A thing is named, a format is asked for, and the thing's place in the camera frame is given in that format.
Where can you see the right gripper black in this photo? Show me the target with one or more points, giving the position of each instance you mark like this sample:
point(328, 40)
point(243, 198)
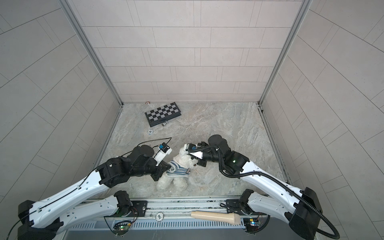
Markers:
point(201, 163)

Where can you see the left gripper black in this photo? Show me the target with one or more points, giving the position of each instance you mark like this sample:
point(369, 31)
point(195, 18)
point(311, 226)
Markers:
point(161, 169)

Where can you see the blue white striped sweater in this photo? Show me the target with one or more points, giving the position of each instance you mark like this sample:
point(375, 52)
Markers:
point(177, 170)

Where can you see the white teddy bear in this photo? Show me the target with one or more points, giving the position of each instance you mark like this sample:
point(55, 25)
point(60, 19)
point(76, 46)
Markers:
point(180, 183)

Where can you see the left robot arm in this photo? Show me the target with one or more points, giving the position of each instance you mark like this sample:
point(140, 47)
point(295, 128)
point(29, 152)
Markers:
point(44, 219)

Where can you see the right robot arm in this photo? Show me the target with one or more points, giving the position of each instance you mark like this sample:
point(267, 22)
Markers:
point(298, 208)

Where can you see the black white chessboard box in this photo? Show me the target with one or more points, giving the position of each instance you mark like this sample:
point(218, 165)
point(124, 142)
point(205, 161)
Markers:
point(162, 114)

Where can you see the left circuit board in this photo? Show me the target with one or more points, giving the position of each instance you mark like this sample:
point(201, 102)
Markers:
point(121, 228)

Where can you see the circuit board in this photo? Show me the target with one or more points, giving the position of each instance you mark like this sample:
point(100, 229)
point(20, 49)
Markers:
point(121, 228)
point(251, 225)

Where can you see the right circuit board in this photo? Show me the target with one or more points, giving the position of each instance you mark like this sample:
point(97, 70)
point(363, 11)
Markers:
point(251, 225)

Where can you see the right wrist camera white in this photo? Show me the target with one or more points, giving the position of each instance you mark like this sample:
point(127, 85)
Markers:
point(195, 151)

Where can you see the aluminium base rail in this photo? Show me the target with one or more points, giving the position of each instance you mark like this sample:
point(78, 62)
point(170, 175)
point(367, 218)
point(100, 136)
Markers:
point(186, 207)

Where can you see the poker chip on rail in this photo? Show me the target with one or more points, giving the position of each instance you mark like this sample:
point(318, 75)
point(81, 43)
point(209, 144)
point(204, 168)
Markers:
point(159, 216)

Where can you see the beige wooden handle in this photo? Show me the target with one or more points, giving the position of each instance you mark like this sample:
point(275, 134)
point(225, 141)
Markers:
point(230, 218)

